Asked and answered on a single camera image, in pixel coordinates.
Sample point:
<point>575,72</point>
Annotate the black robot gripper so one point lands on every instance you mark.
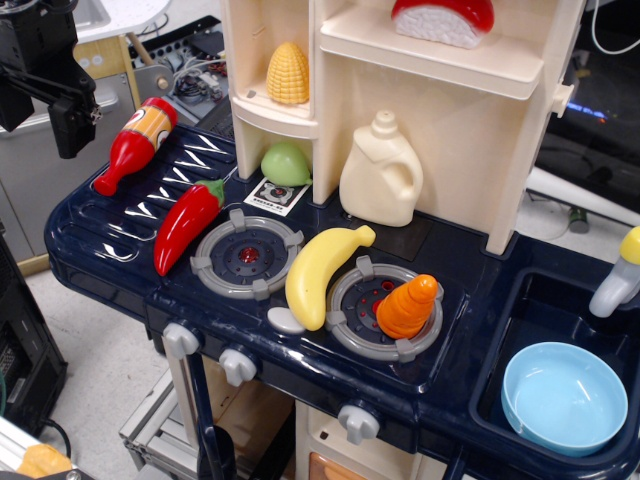
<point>38,39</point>

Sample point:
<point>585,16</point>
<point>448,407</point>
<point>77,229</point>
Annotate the orange toy carrot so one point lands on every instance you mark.
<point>405,311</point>

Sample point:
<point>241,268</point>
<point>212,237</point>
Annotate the light blue plastic bowl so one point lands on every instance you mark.
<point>563,398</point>

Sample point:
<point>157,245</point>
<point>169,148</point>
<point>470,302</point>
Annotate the red toy ketchup bottle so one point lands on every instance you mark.
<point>137,143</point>

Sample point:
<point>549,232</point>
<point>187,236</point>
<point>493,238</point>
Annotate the red toy chili pepper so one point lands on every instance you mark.
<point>189,216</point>

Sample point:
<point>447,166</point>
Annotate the green toy pear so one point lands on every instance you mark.
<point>284,164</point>

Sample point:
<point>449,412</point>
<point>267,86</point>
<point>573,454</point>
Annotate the yellow toy corn cob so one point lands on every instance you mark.
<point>288,80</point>

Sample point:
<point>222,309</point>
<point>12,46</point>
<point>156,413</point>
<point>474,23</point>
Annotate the black white sticker label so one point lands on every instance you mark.
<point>275,199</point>

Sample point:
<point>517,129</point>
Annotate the grey left stove burner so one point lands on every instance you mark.
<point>246,257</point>

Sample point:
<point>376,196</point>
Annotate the grey stove burner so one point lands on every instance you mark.
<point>246,257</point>
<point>351,313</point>

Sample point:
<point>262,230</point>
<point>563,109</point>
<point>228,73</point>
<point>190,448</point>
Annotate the grey left stove knob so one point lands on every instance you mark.
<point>179,341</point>

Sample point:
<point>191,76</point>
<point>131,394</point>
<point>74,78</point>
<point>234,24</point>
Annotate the grey stove knob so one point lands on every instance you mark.
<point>358,423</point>
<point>238,367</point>
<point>179,341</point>

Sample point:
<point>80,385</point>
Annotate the black computer case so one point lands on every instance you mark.
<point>33,371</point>

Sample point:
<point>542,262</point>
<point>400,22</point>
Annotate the yellow toy banana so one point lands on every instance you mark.
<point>309,275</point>

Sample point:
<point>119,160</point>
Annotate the grey oval stove button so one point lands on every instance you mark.
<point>282,320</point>

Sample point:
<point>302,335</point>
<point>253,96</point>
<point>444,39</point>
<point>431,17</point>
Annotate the grey middle stove knob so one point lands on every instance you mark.
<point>238,367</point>

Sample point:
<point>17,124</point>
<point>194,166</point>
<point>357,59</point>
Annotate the cream toy detergent jug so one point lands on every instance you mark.
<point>382,177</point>

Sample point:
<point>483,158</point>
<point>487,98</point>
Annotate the grey right stove burner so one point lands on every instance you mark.
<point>351,313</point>

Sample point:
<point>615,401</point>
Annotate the red white toy sushi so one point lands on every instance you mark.
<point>459,23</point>

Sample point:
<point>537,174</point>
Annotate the cream toy kitchen shelf unit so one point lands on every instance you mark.
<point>474,117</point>

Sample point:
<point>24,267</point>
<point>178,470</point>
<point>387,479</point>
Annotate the grey right stove knob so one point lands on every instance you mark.
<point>358,423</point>

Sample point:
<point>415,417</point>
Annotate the navy toy kitchen counter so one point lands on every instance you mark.
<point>447,402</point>

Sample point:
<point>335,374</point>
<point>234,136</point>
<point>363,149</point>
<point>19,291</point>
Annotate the grey yellow toy faucet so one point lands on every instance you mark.
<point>621,285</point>

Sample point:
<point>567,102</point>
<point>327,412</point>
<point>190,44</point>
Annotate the aluminium extrusion frame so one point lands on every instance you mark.
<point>155,436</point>

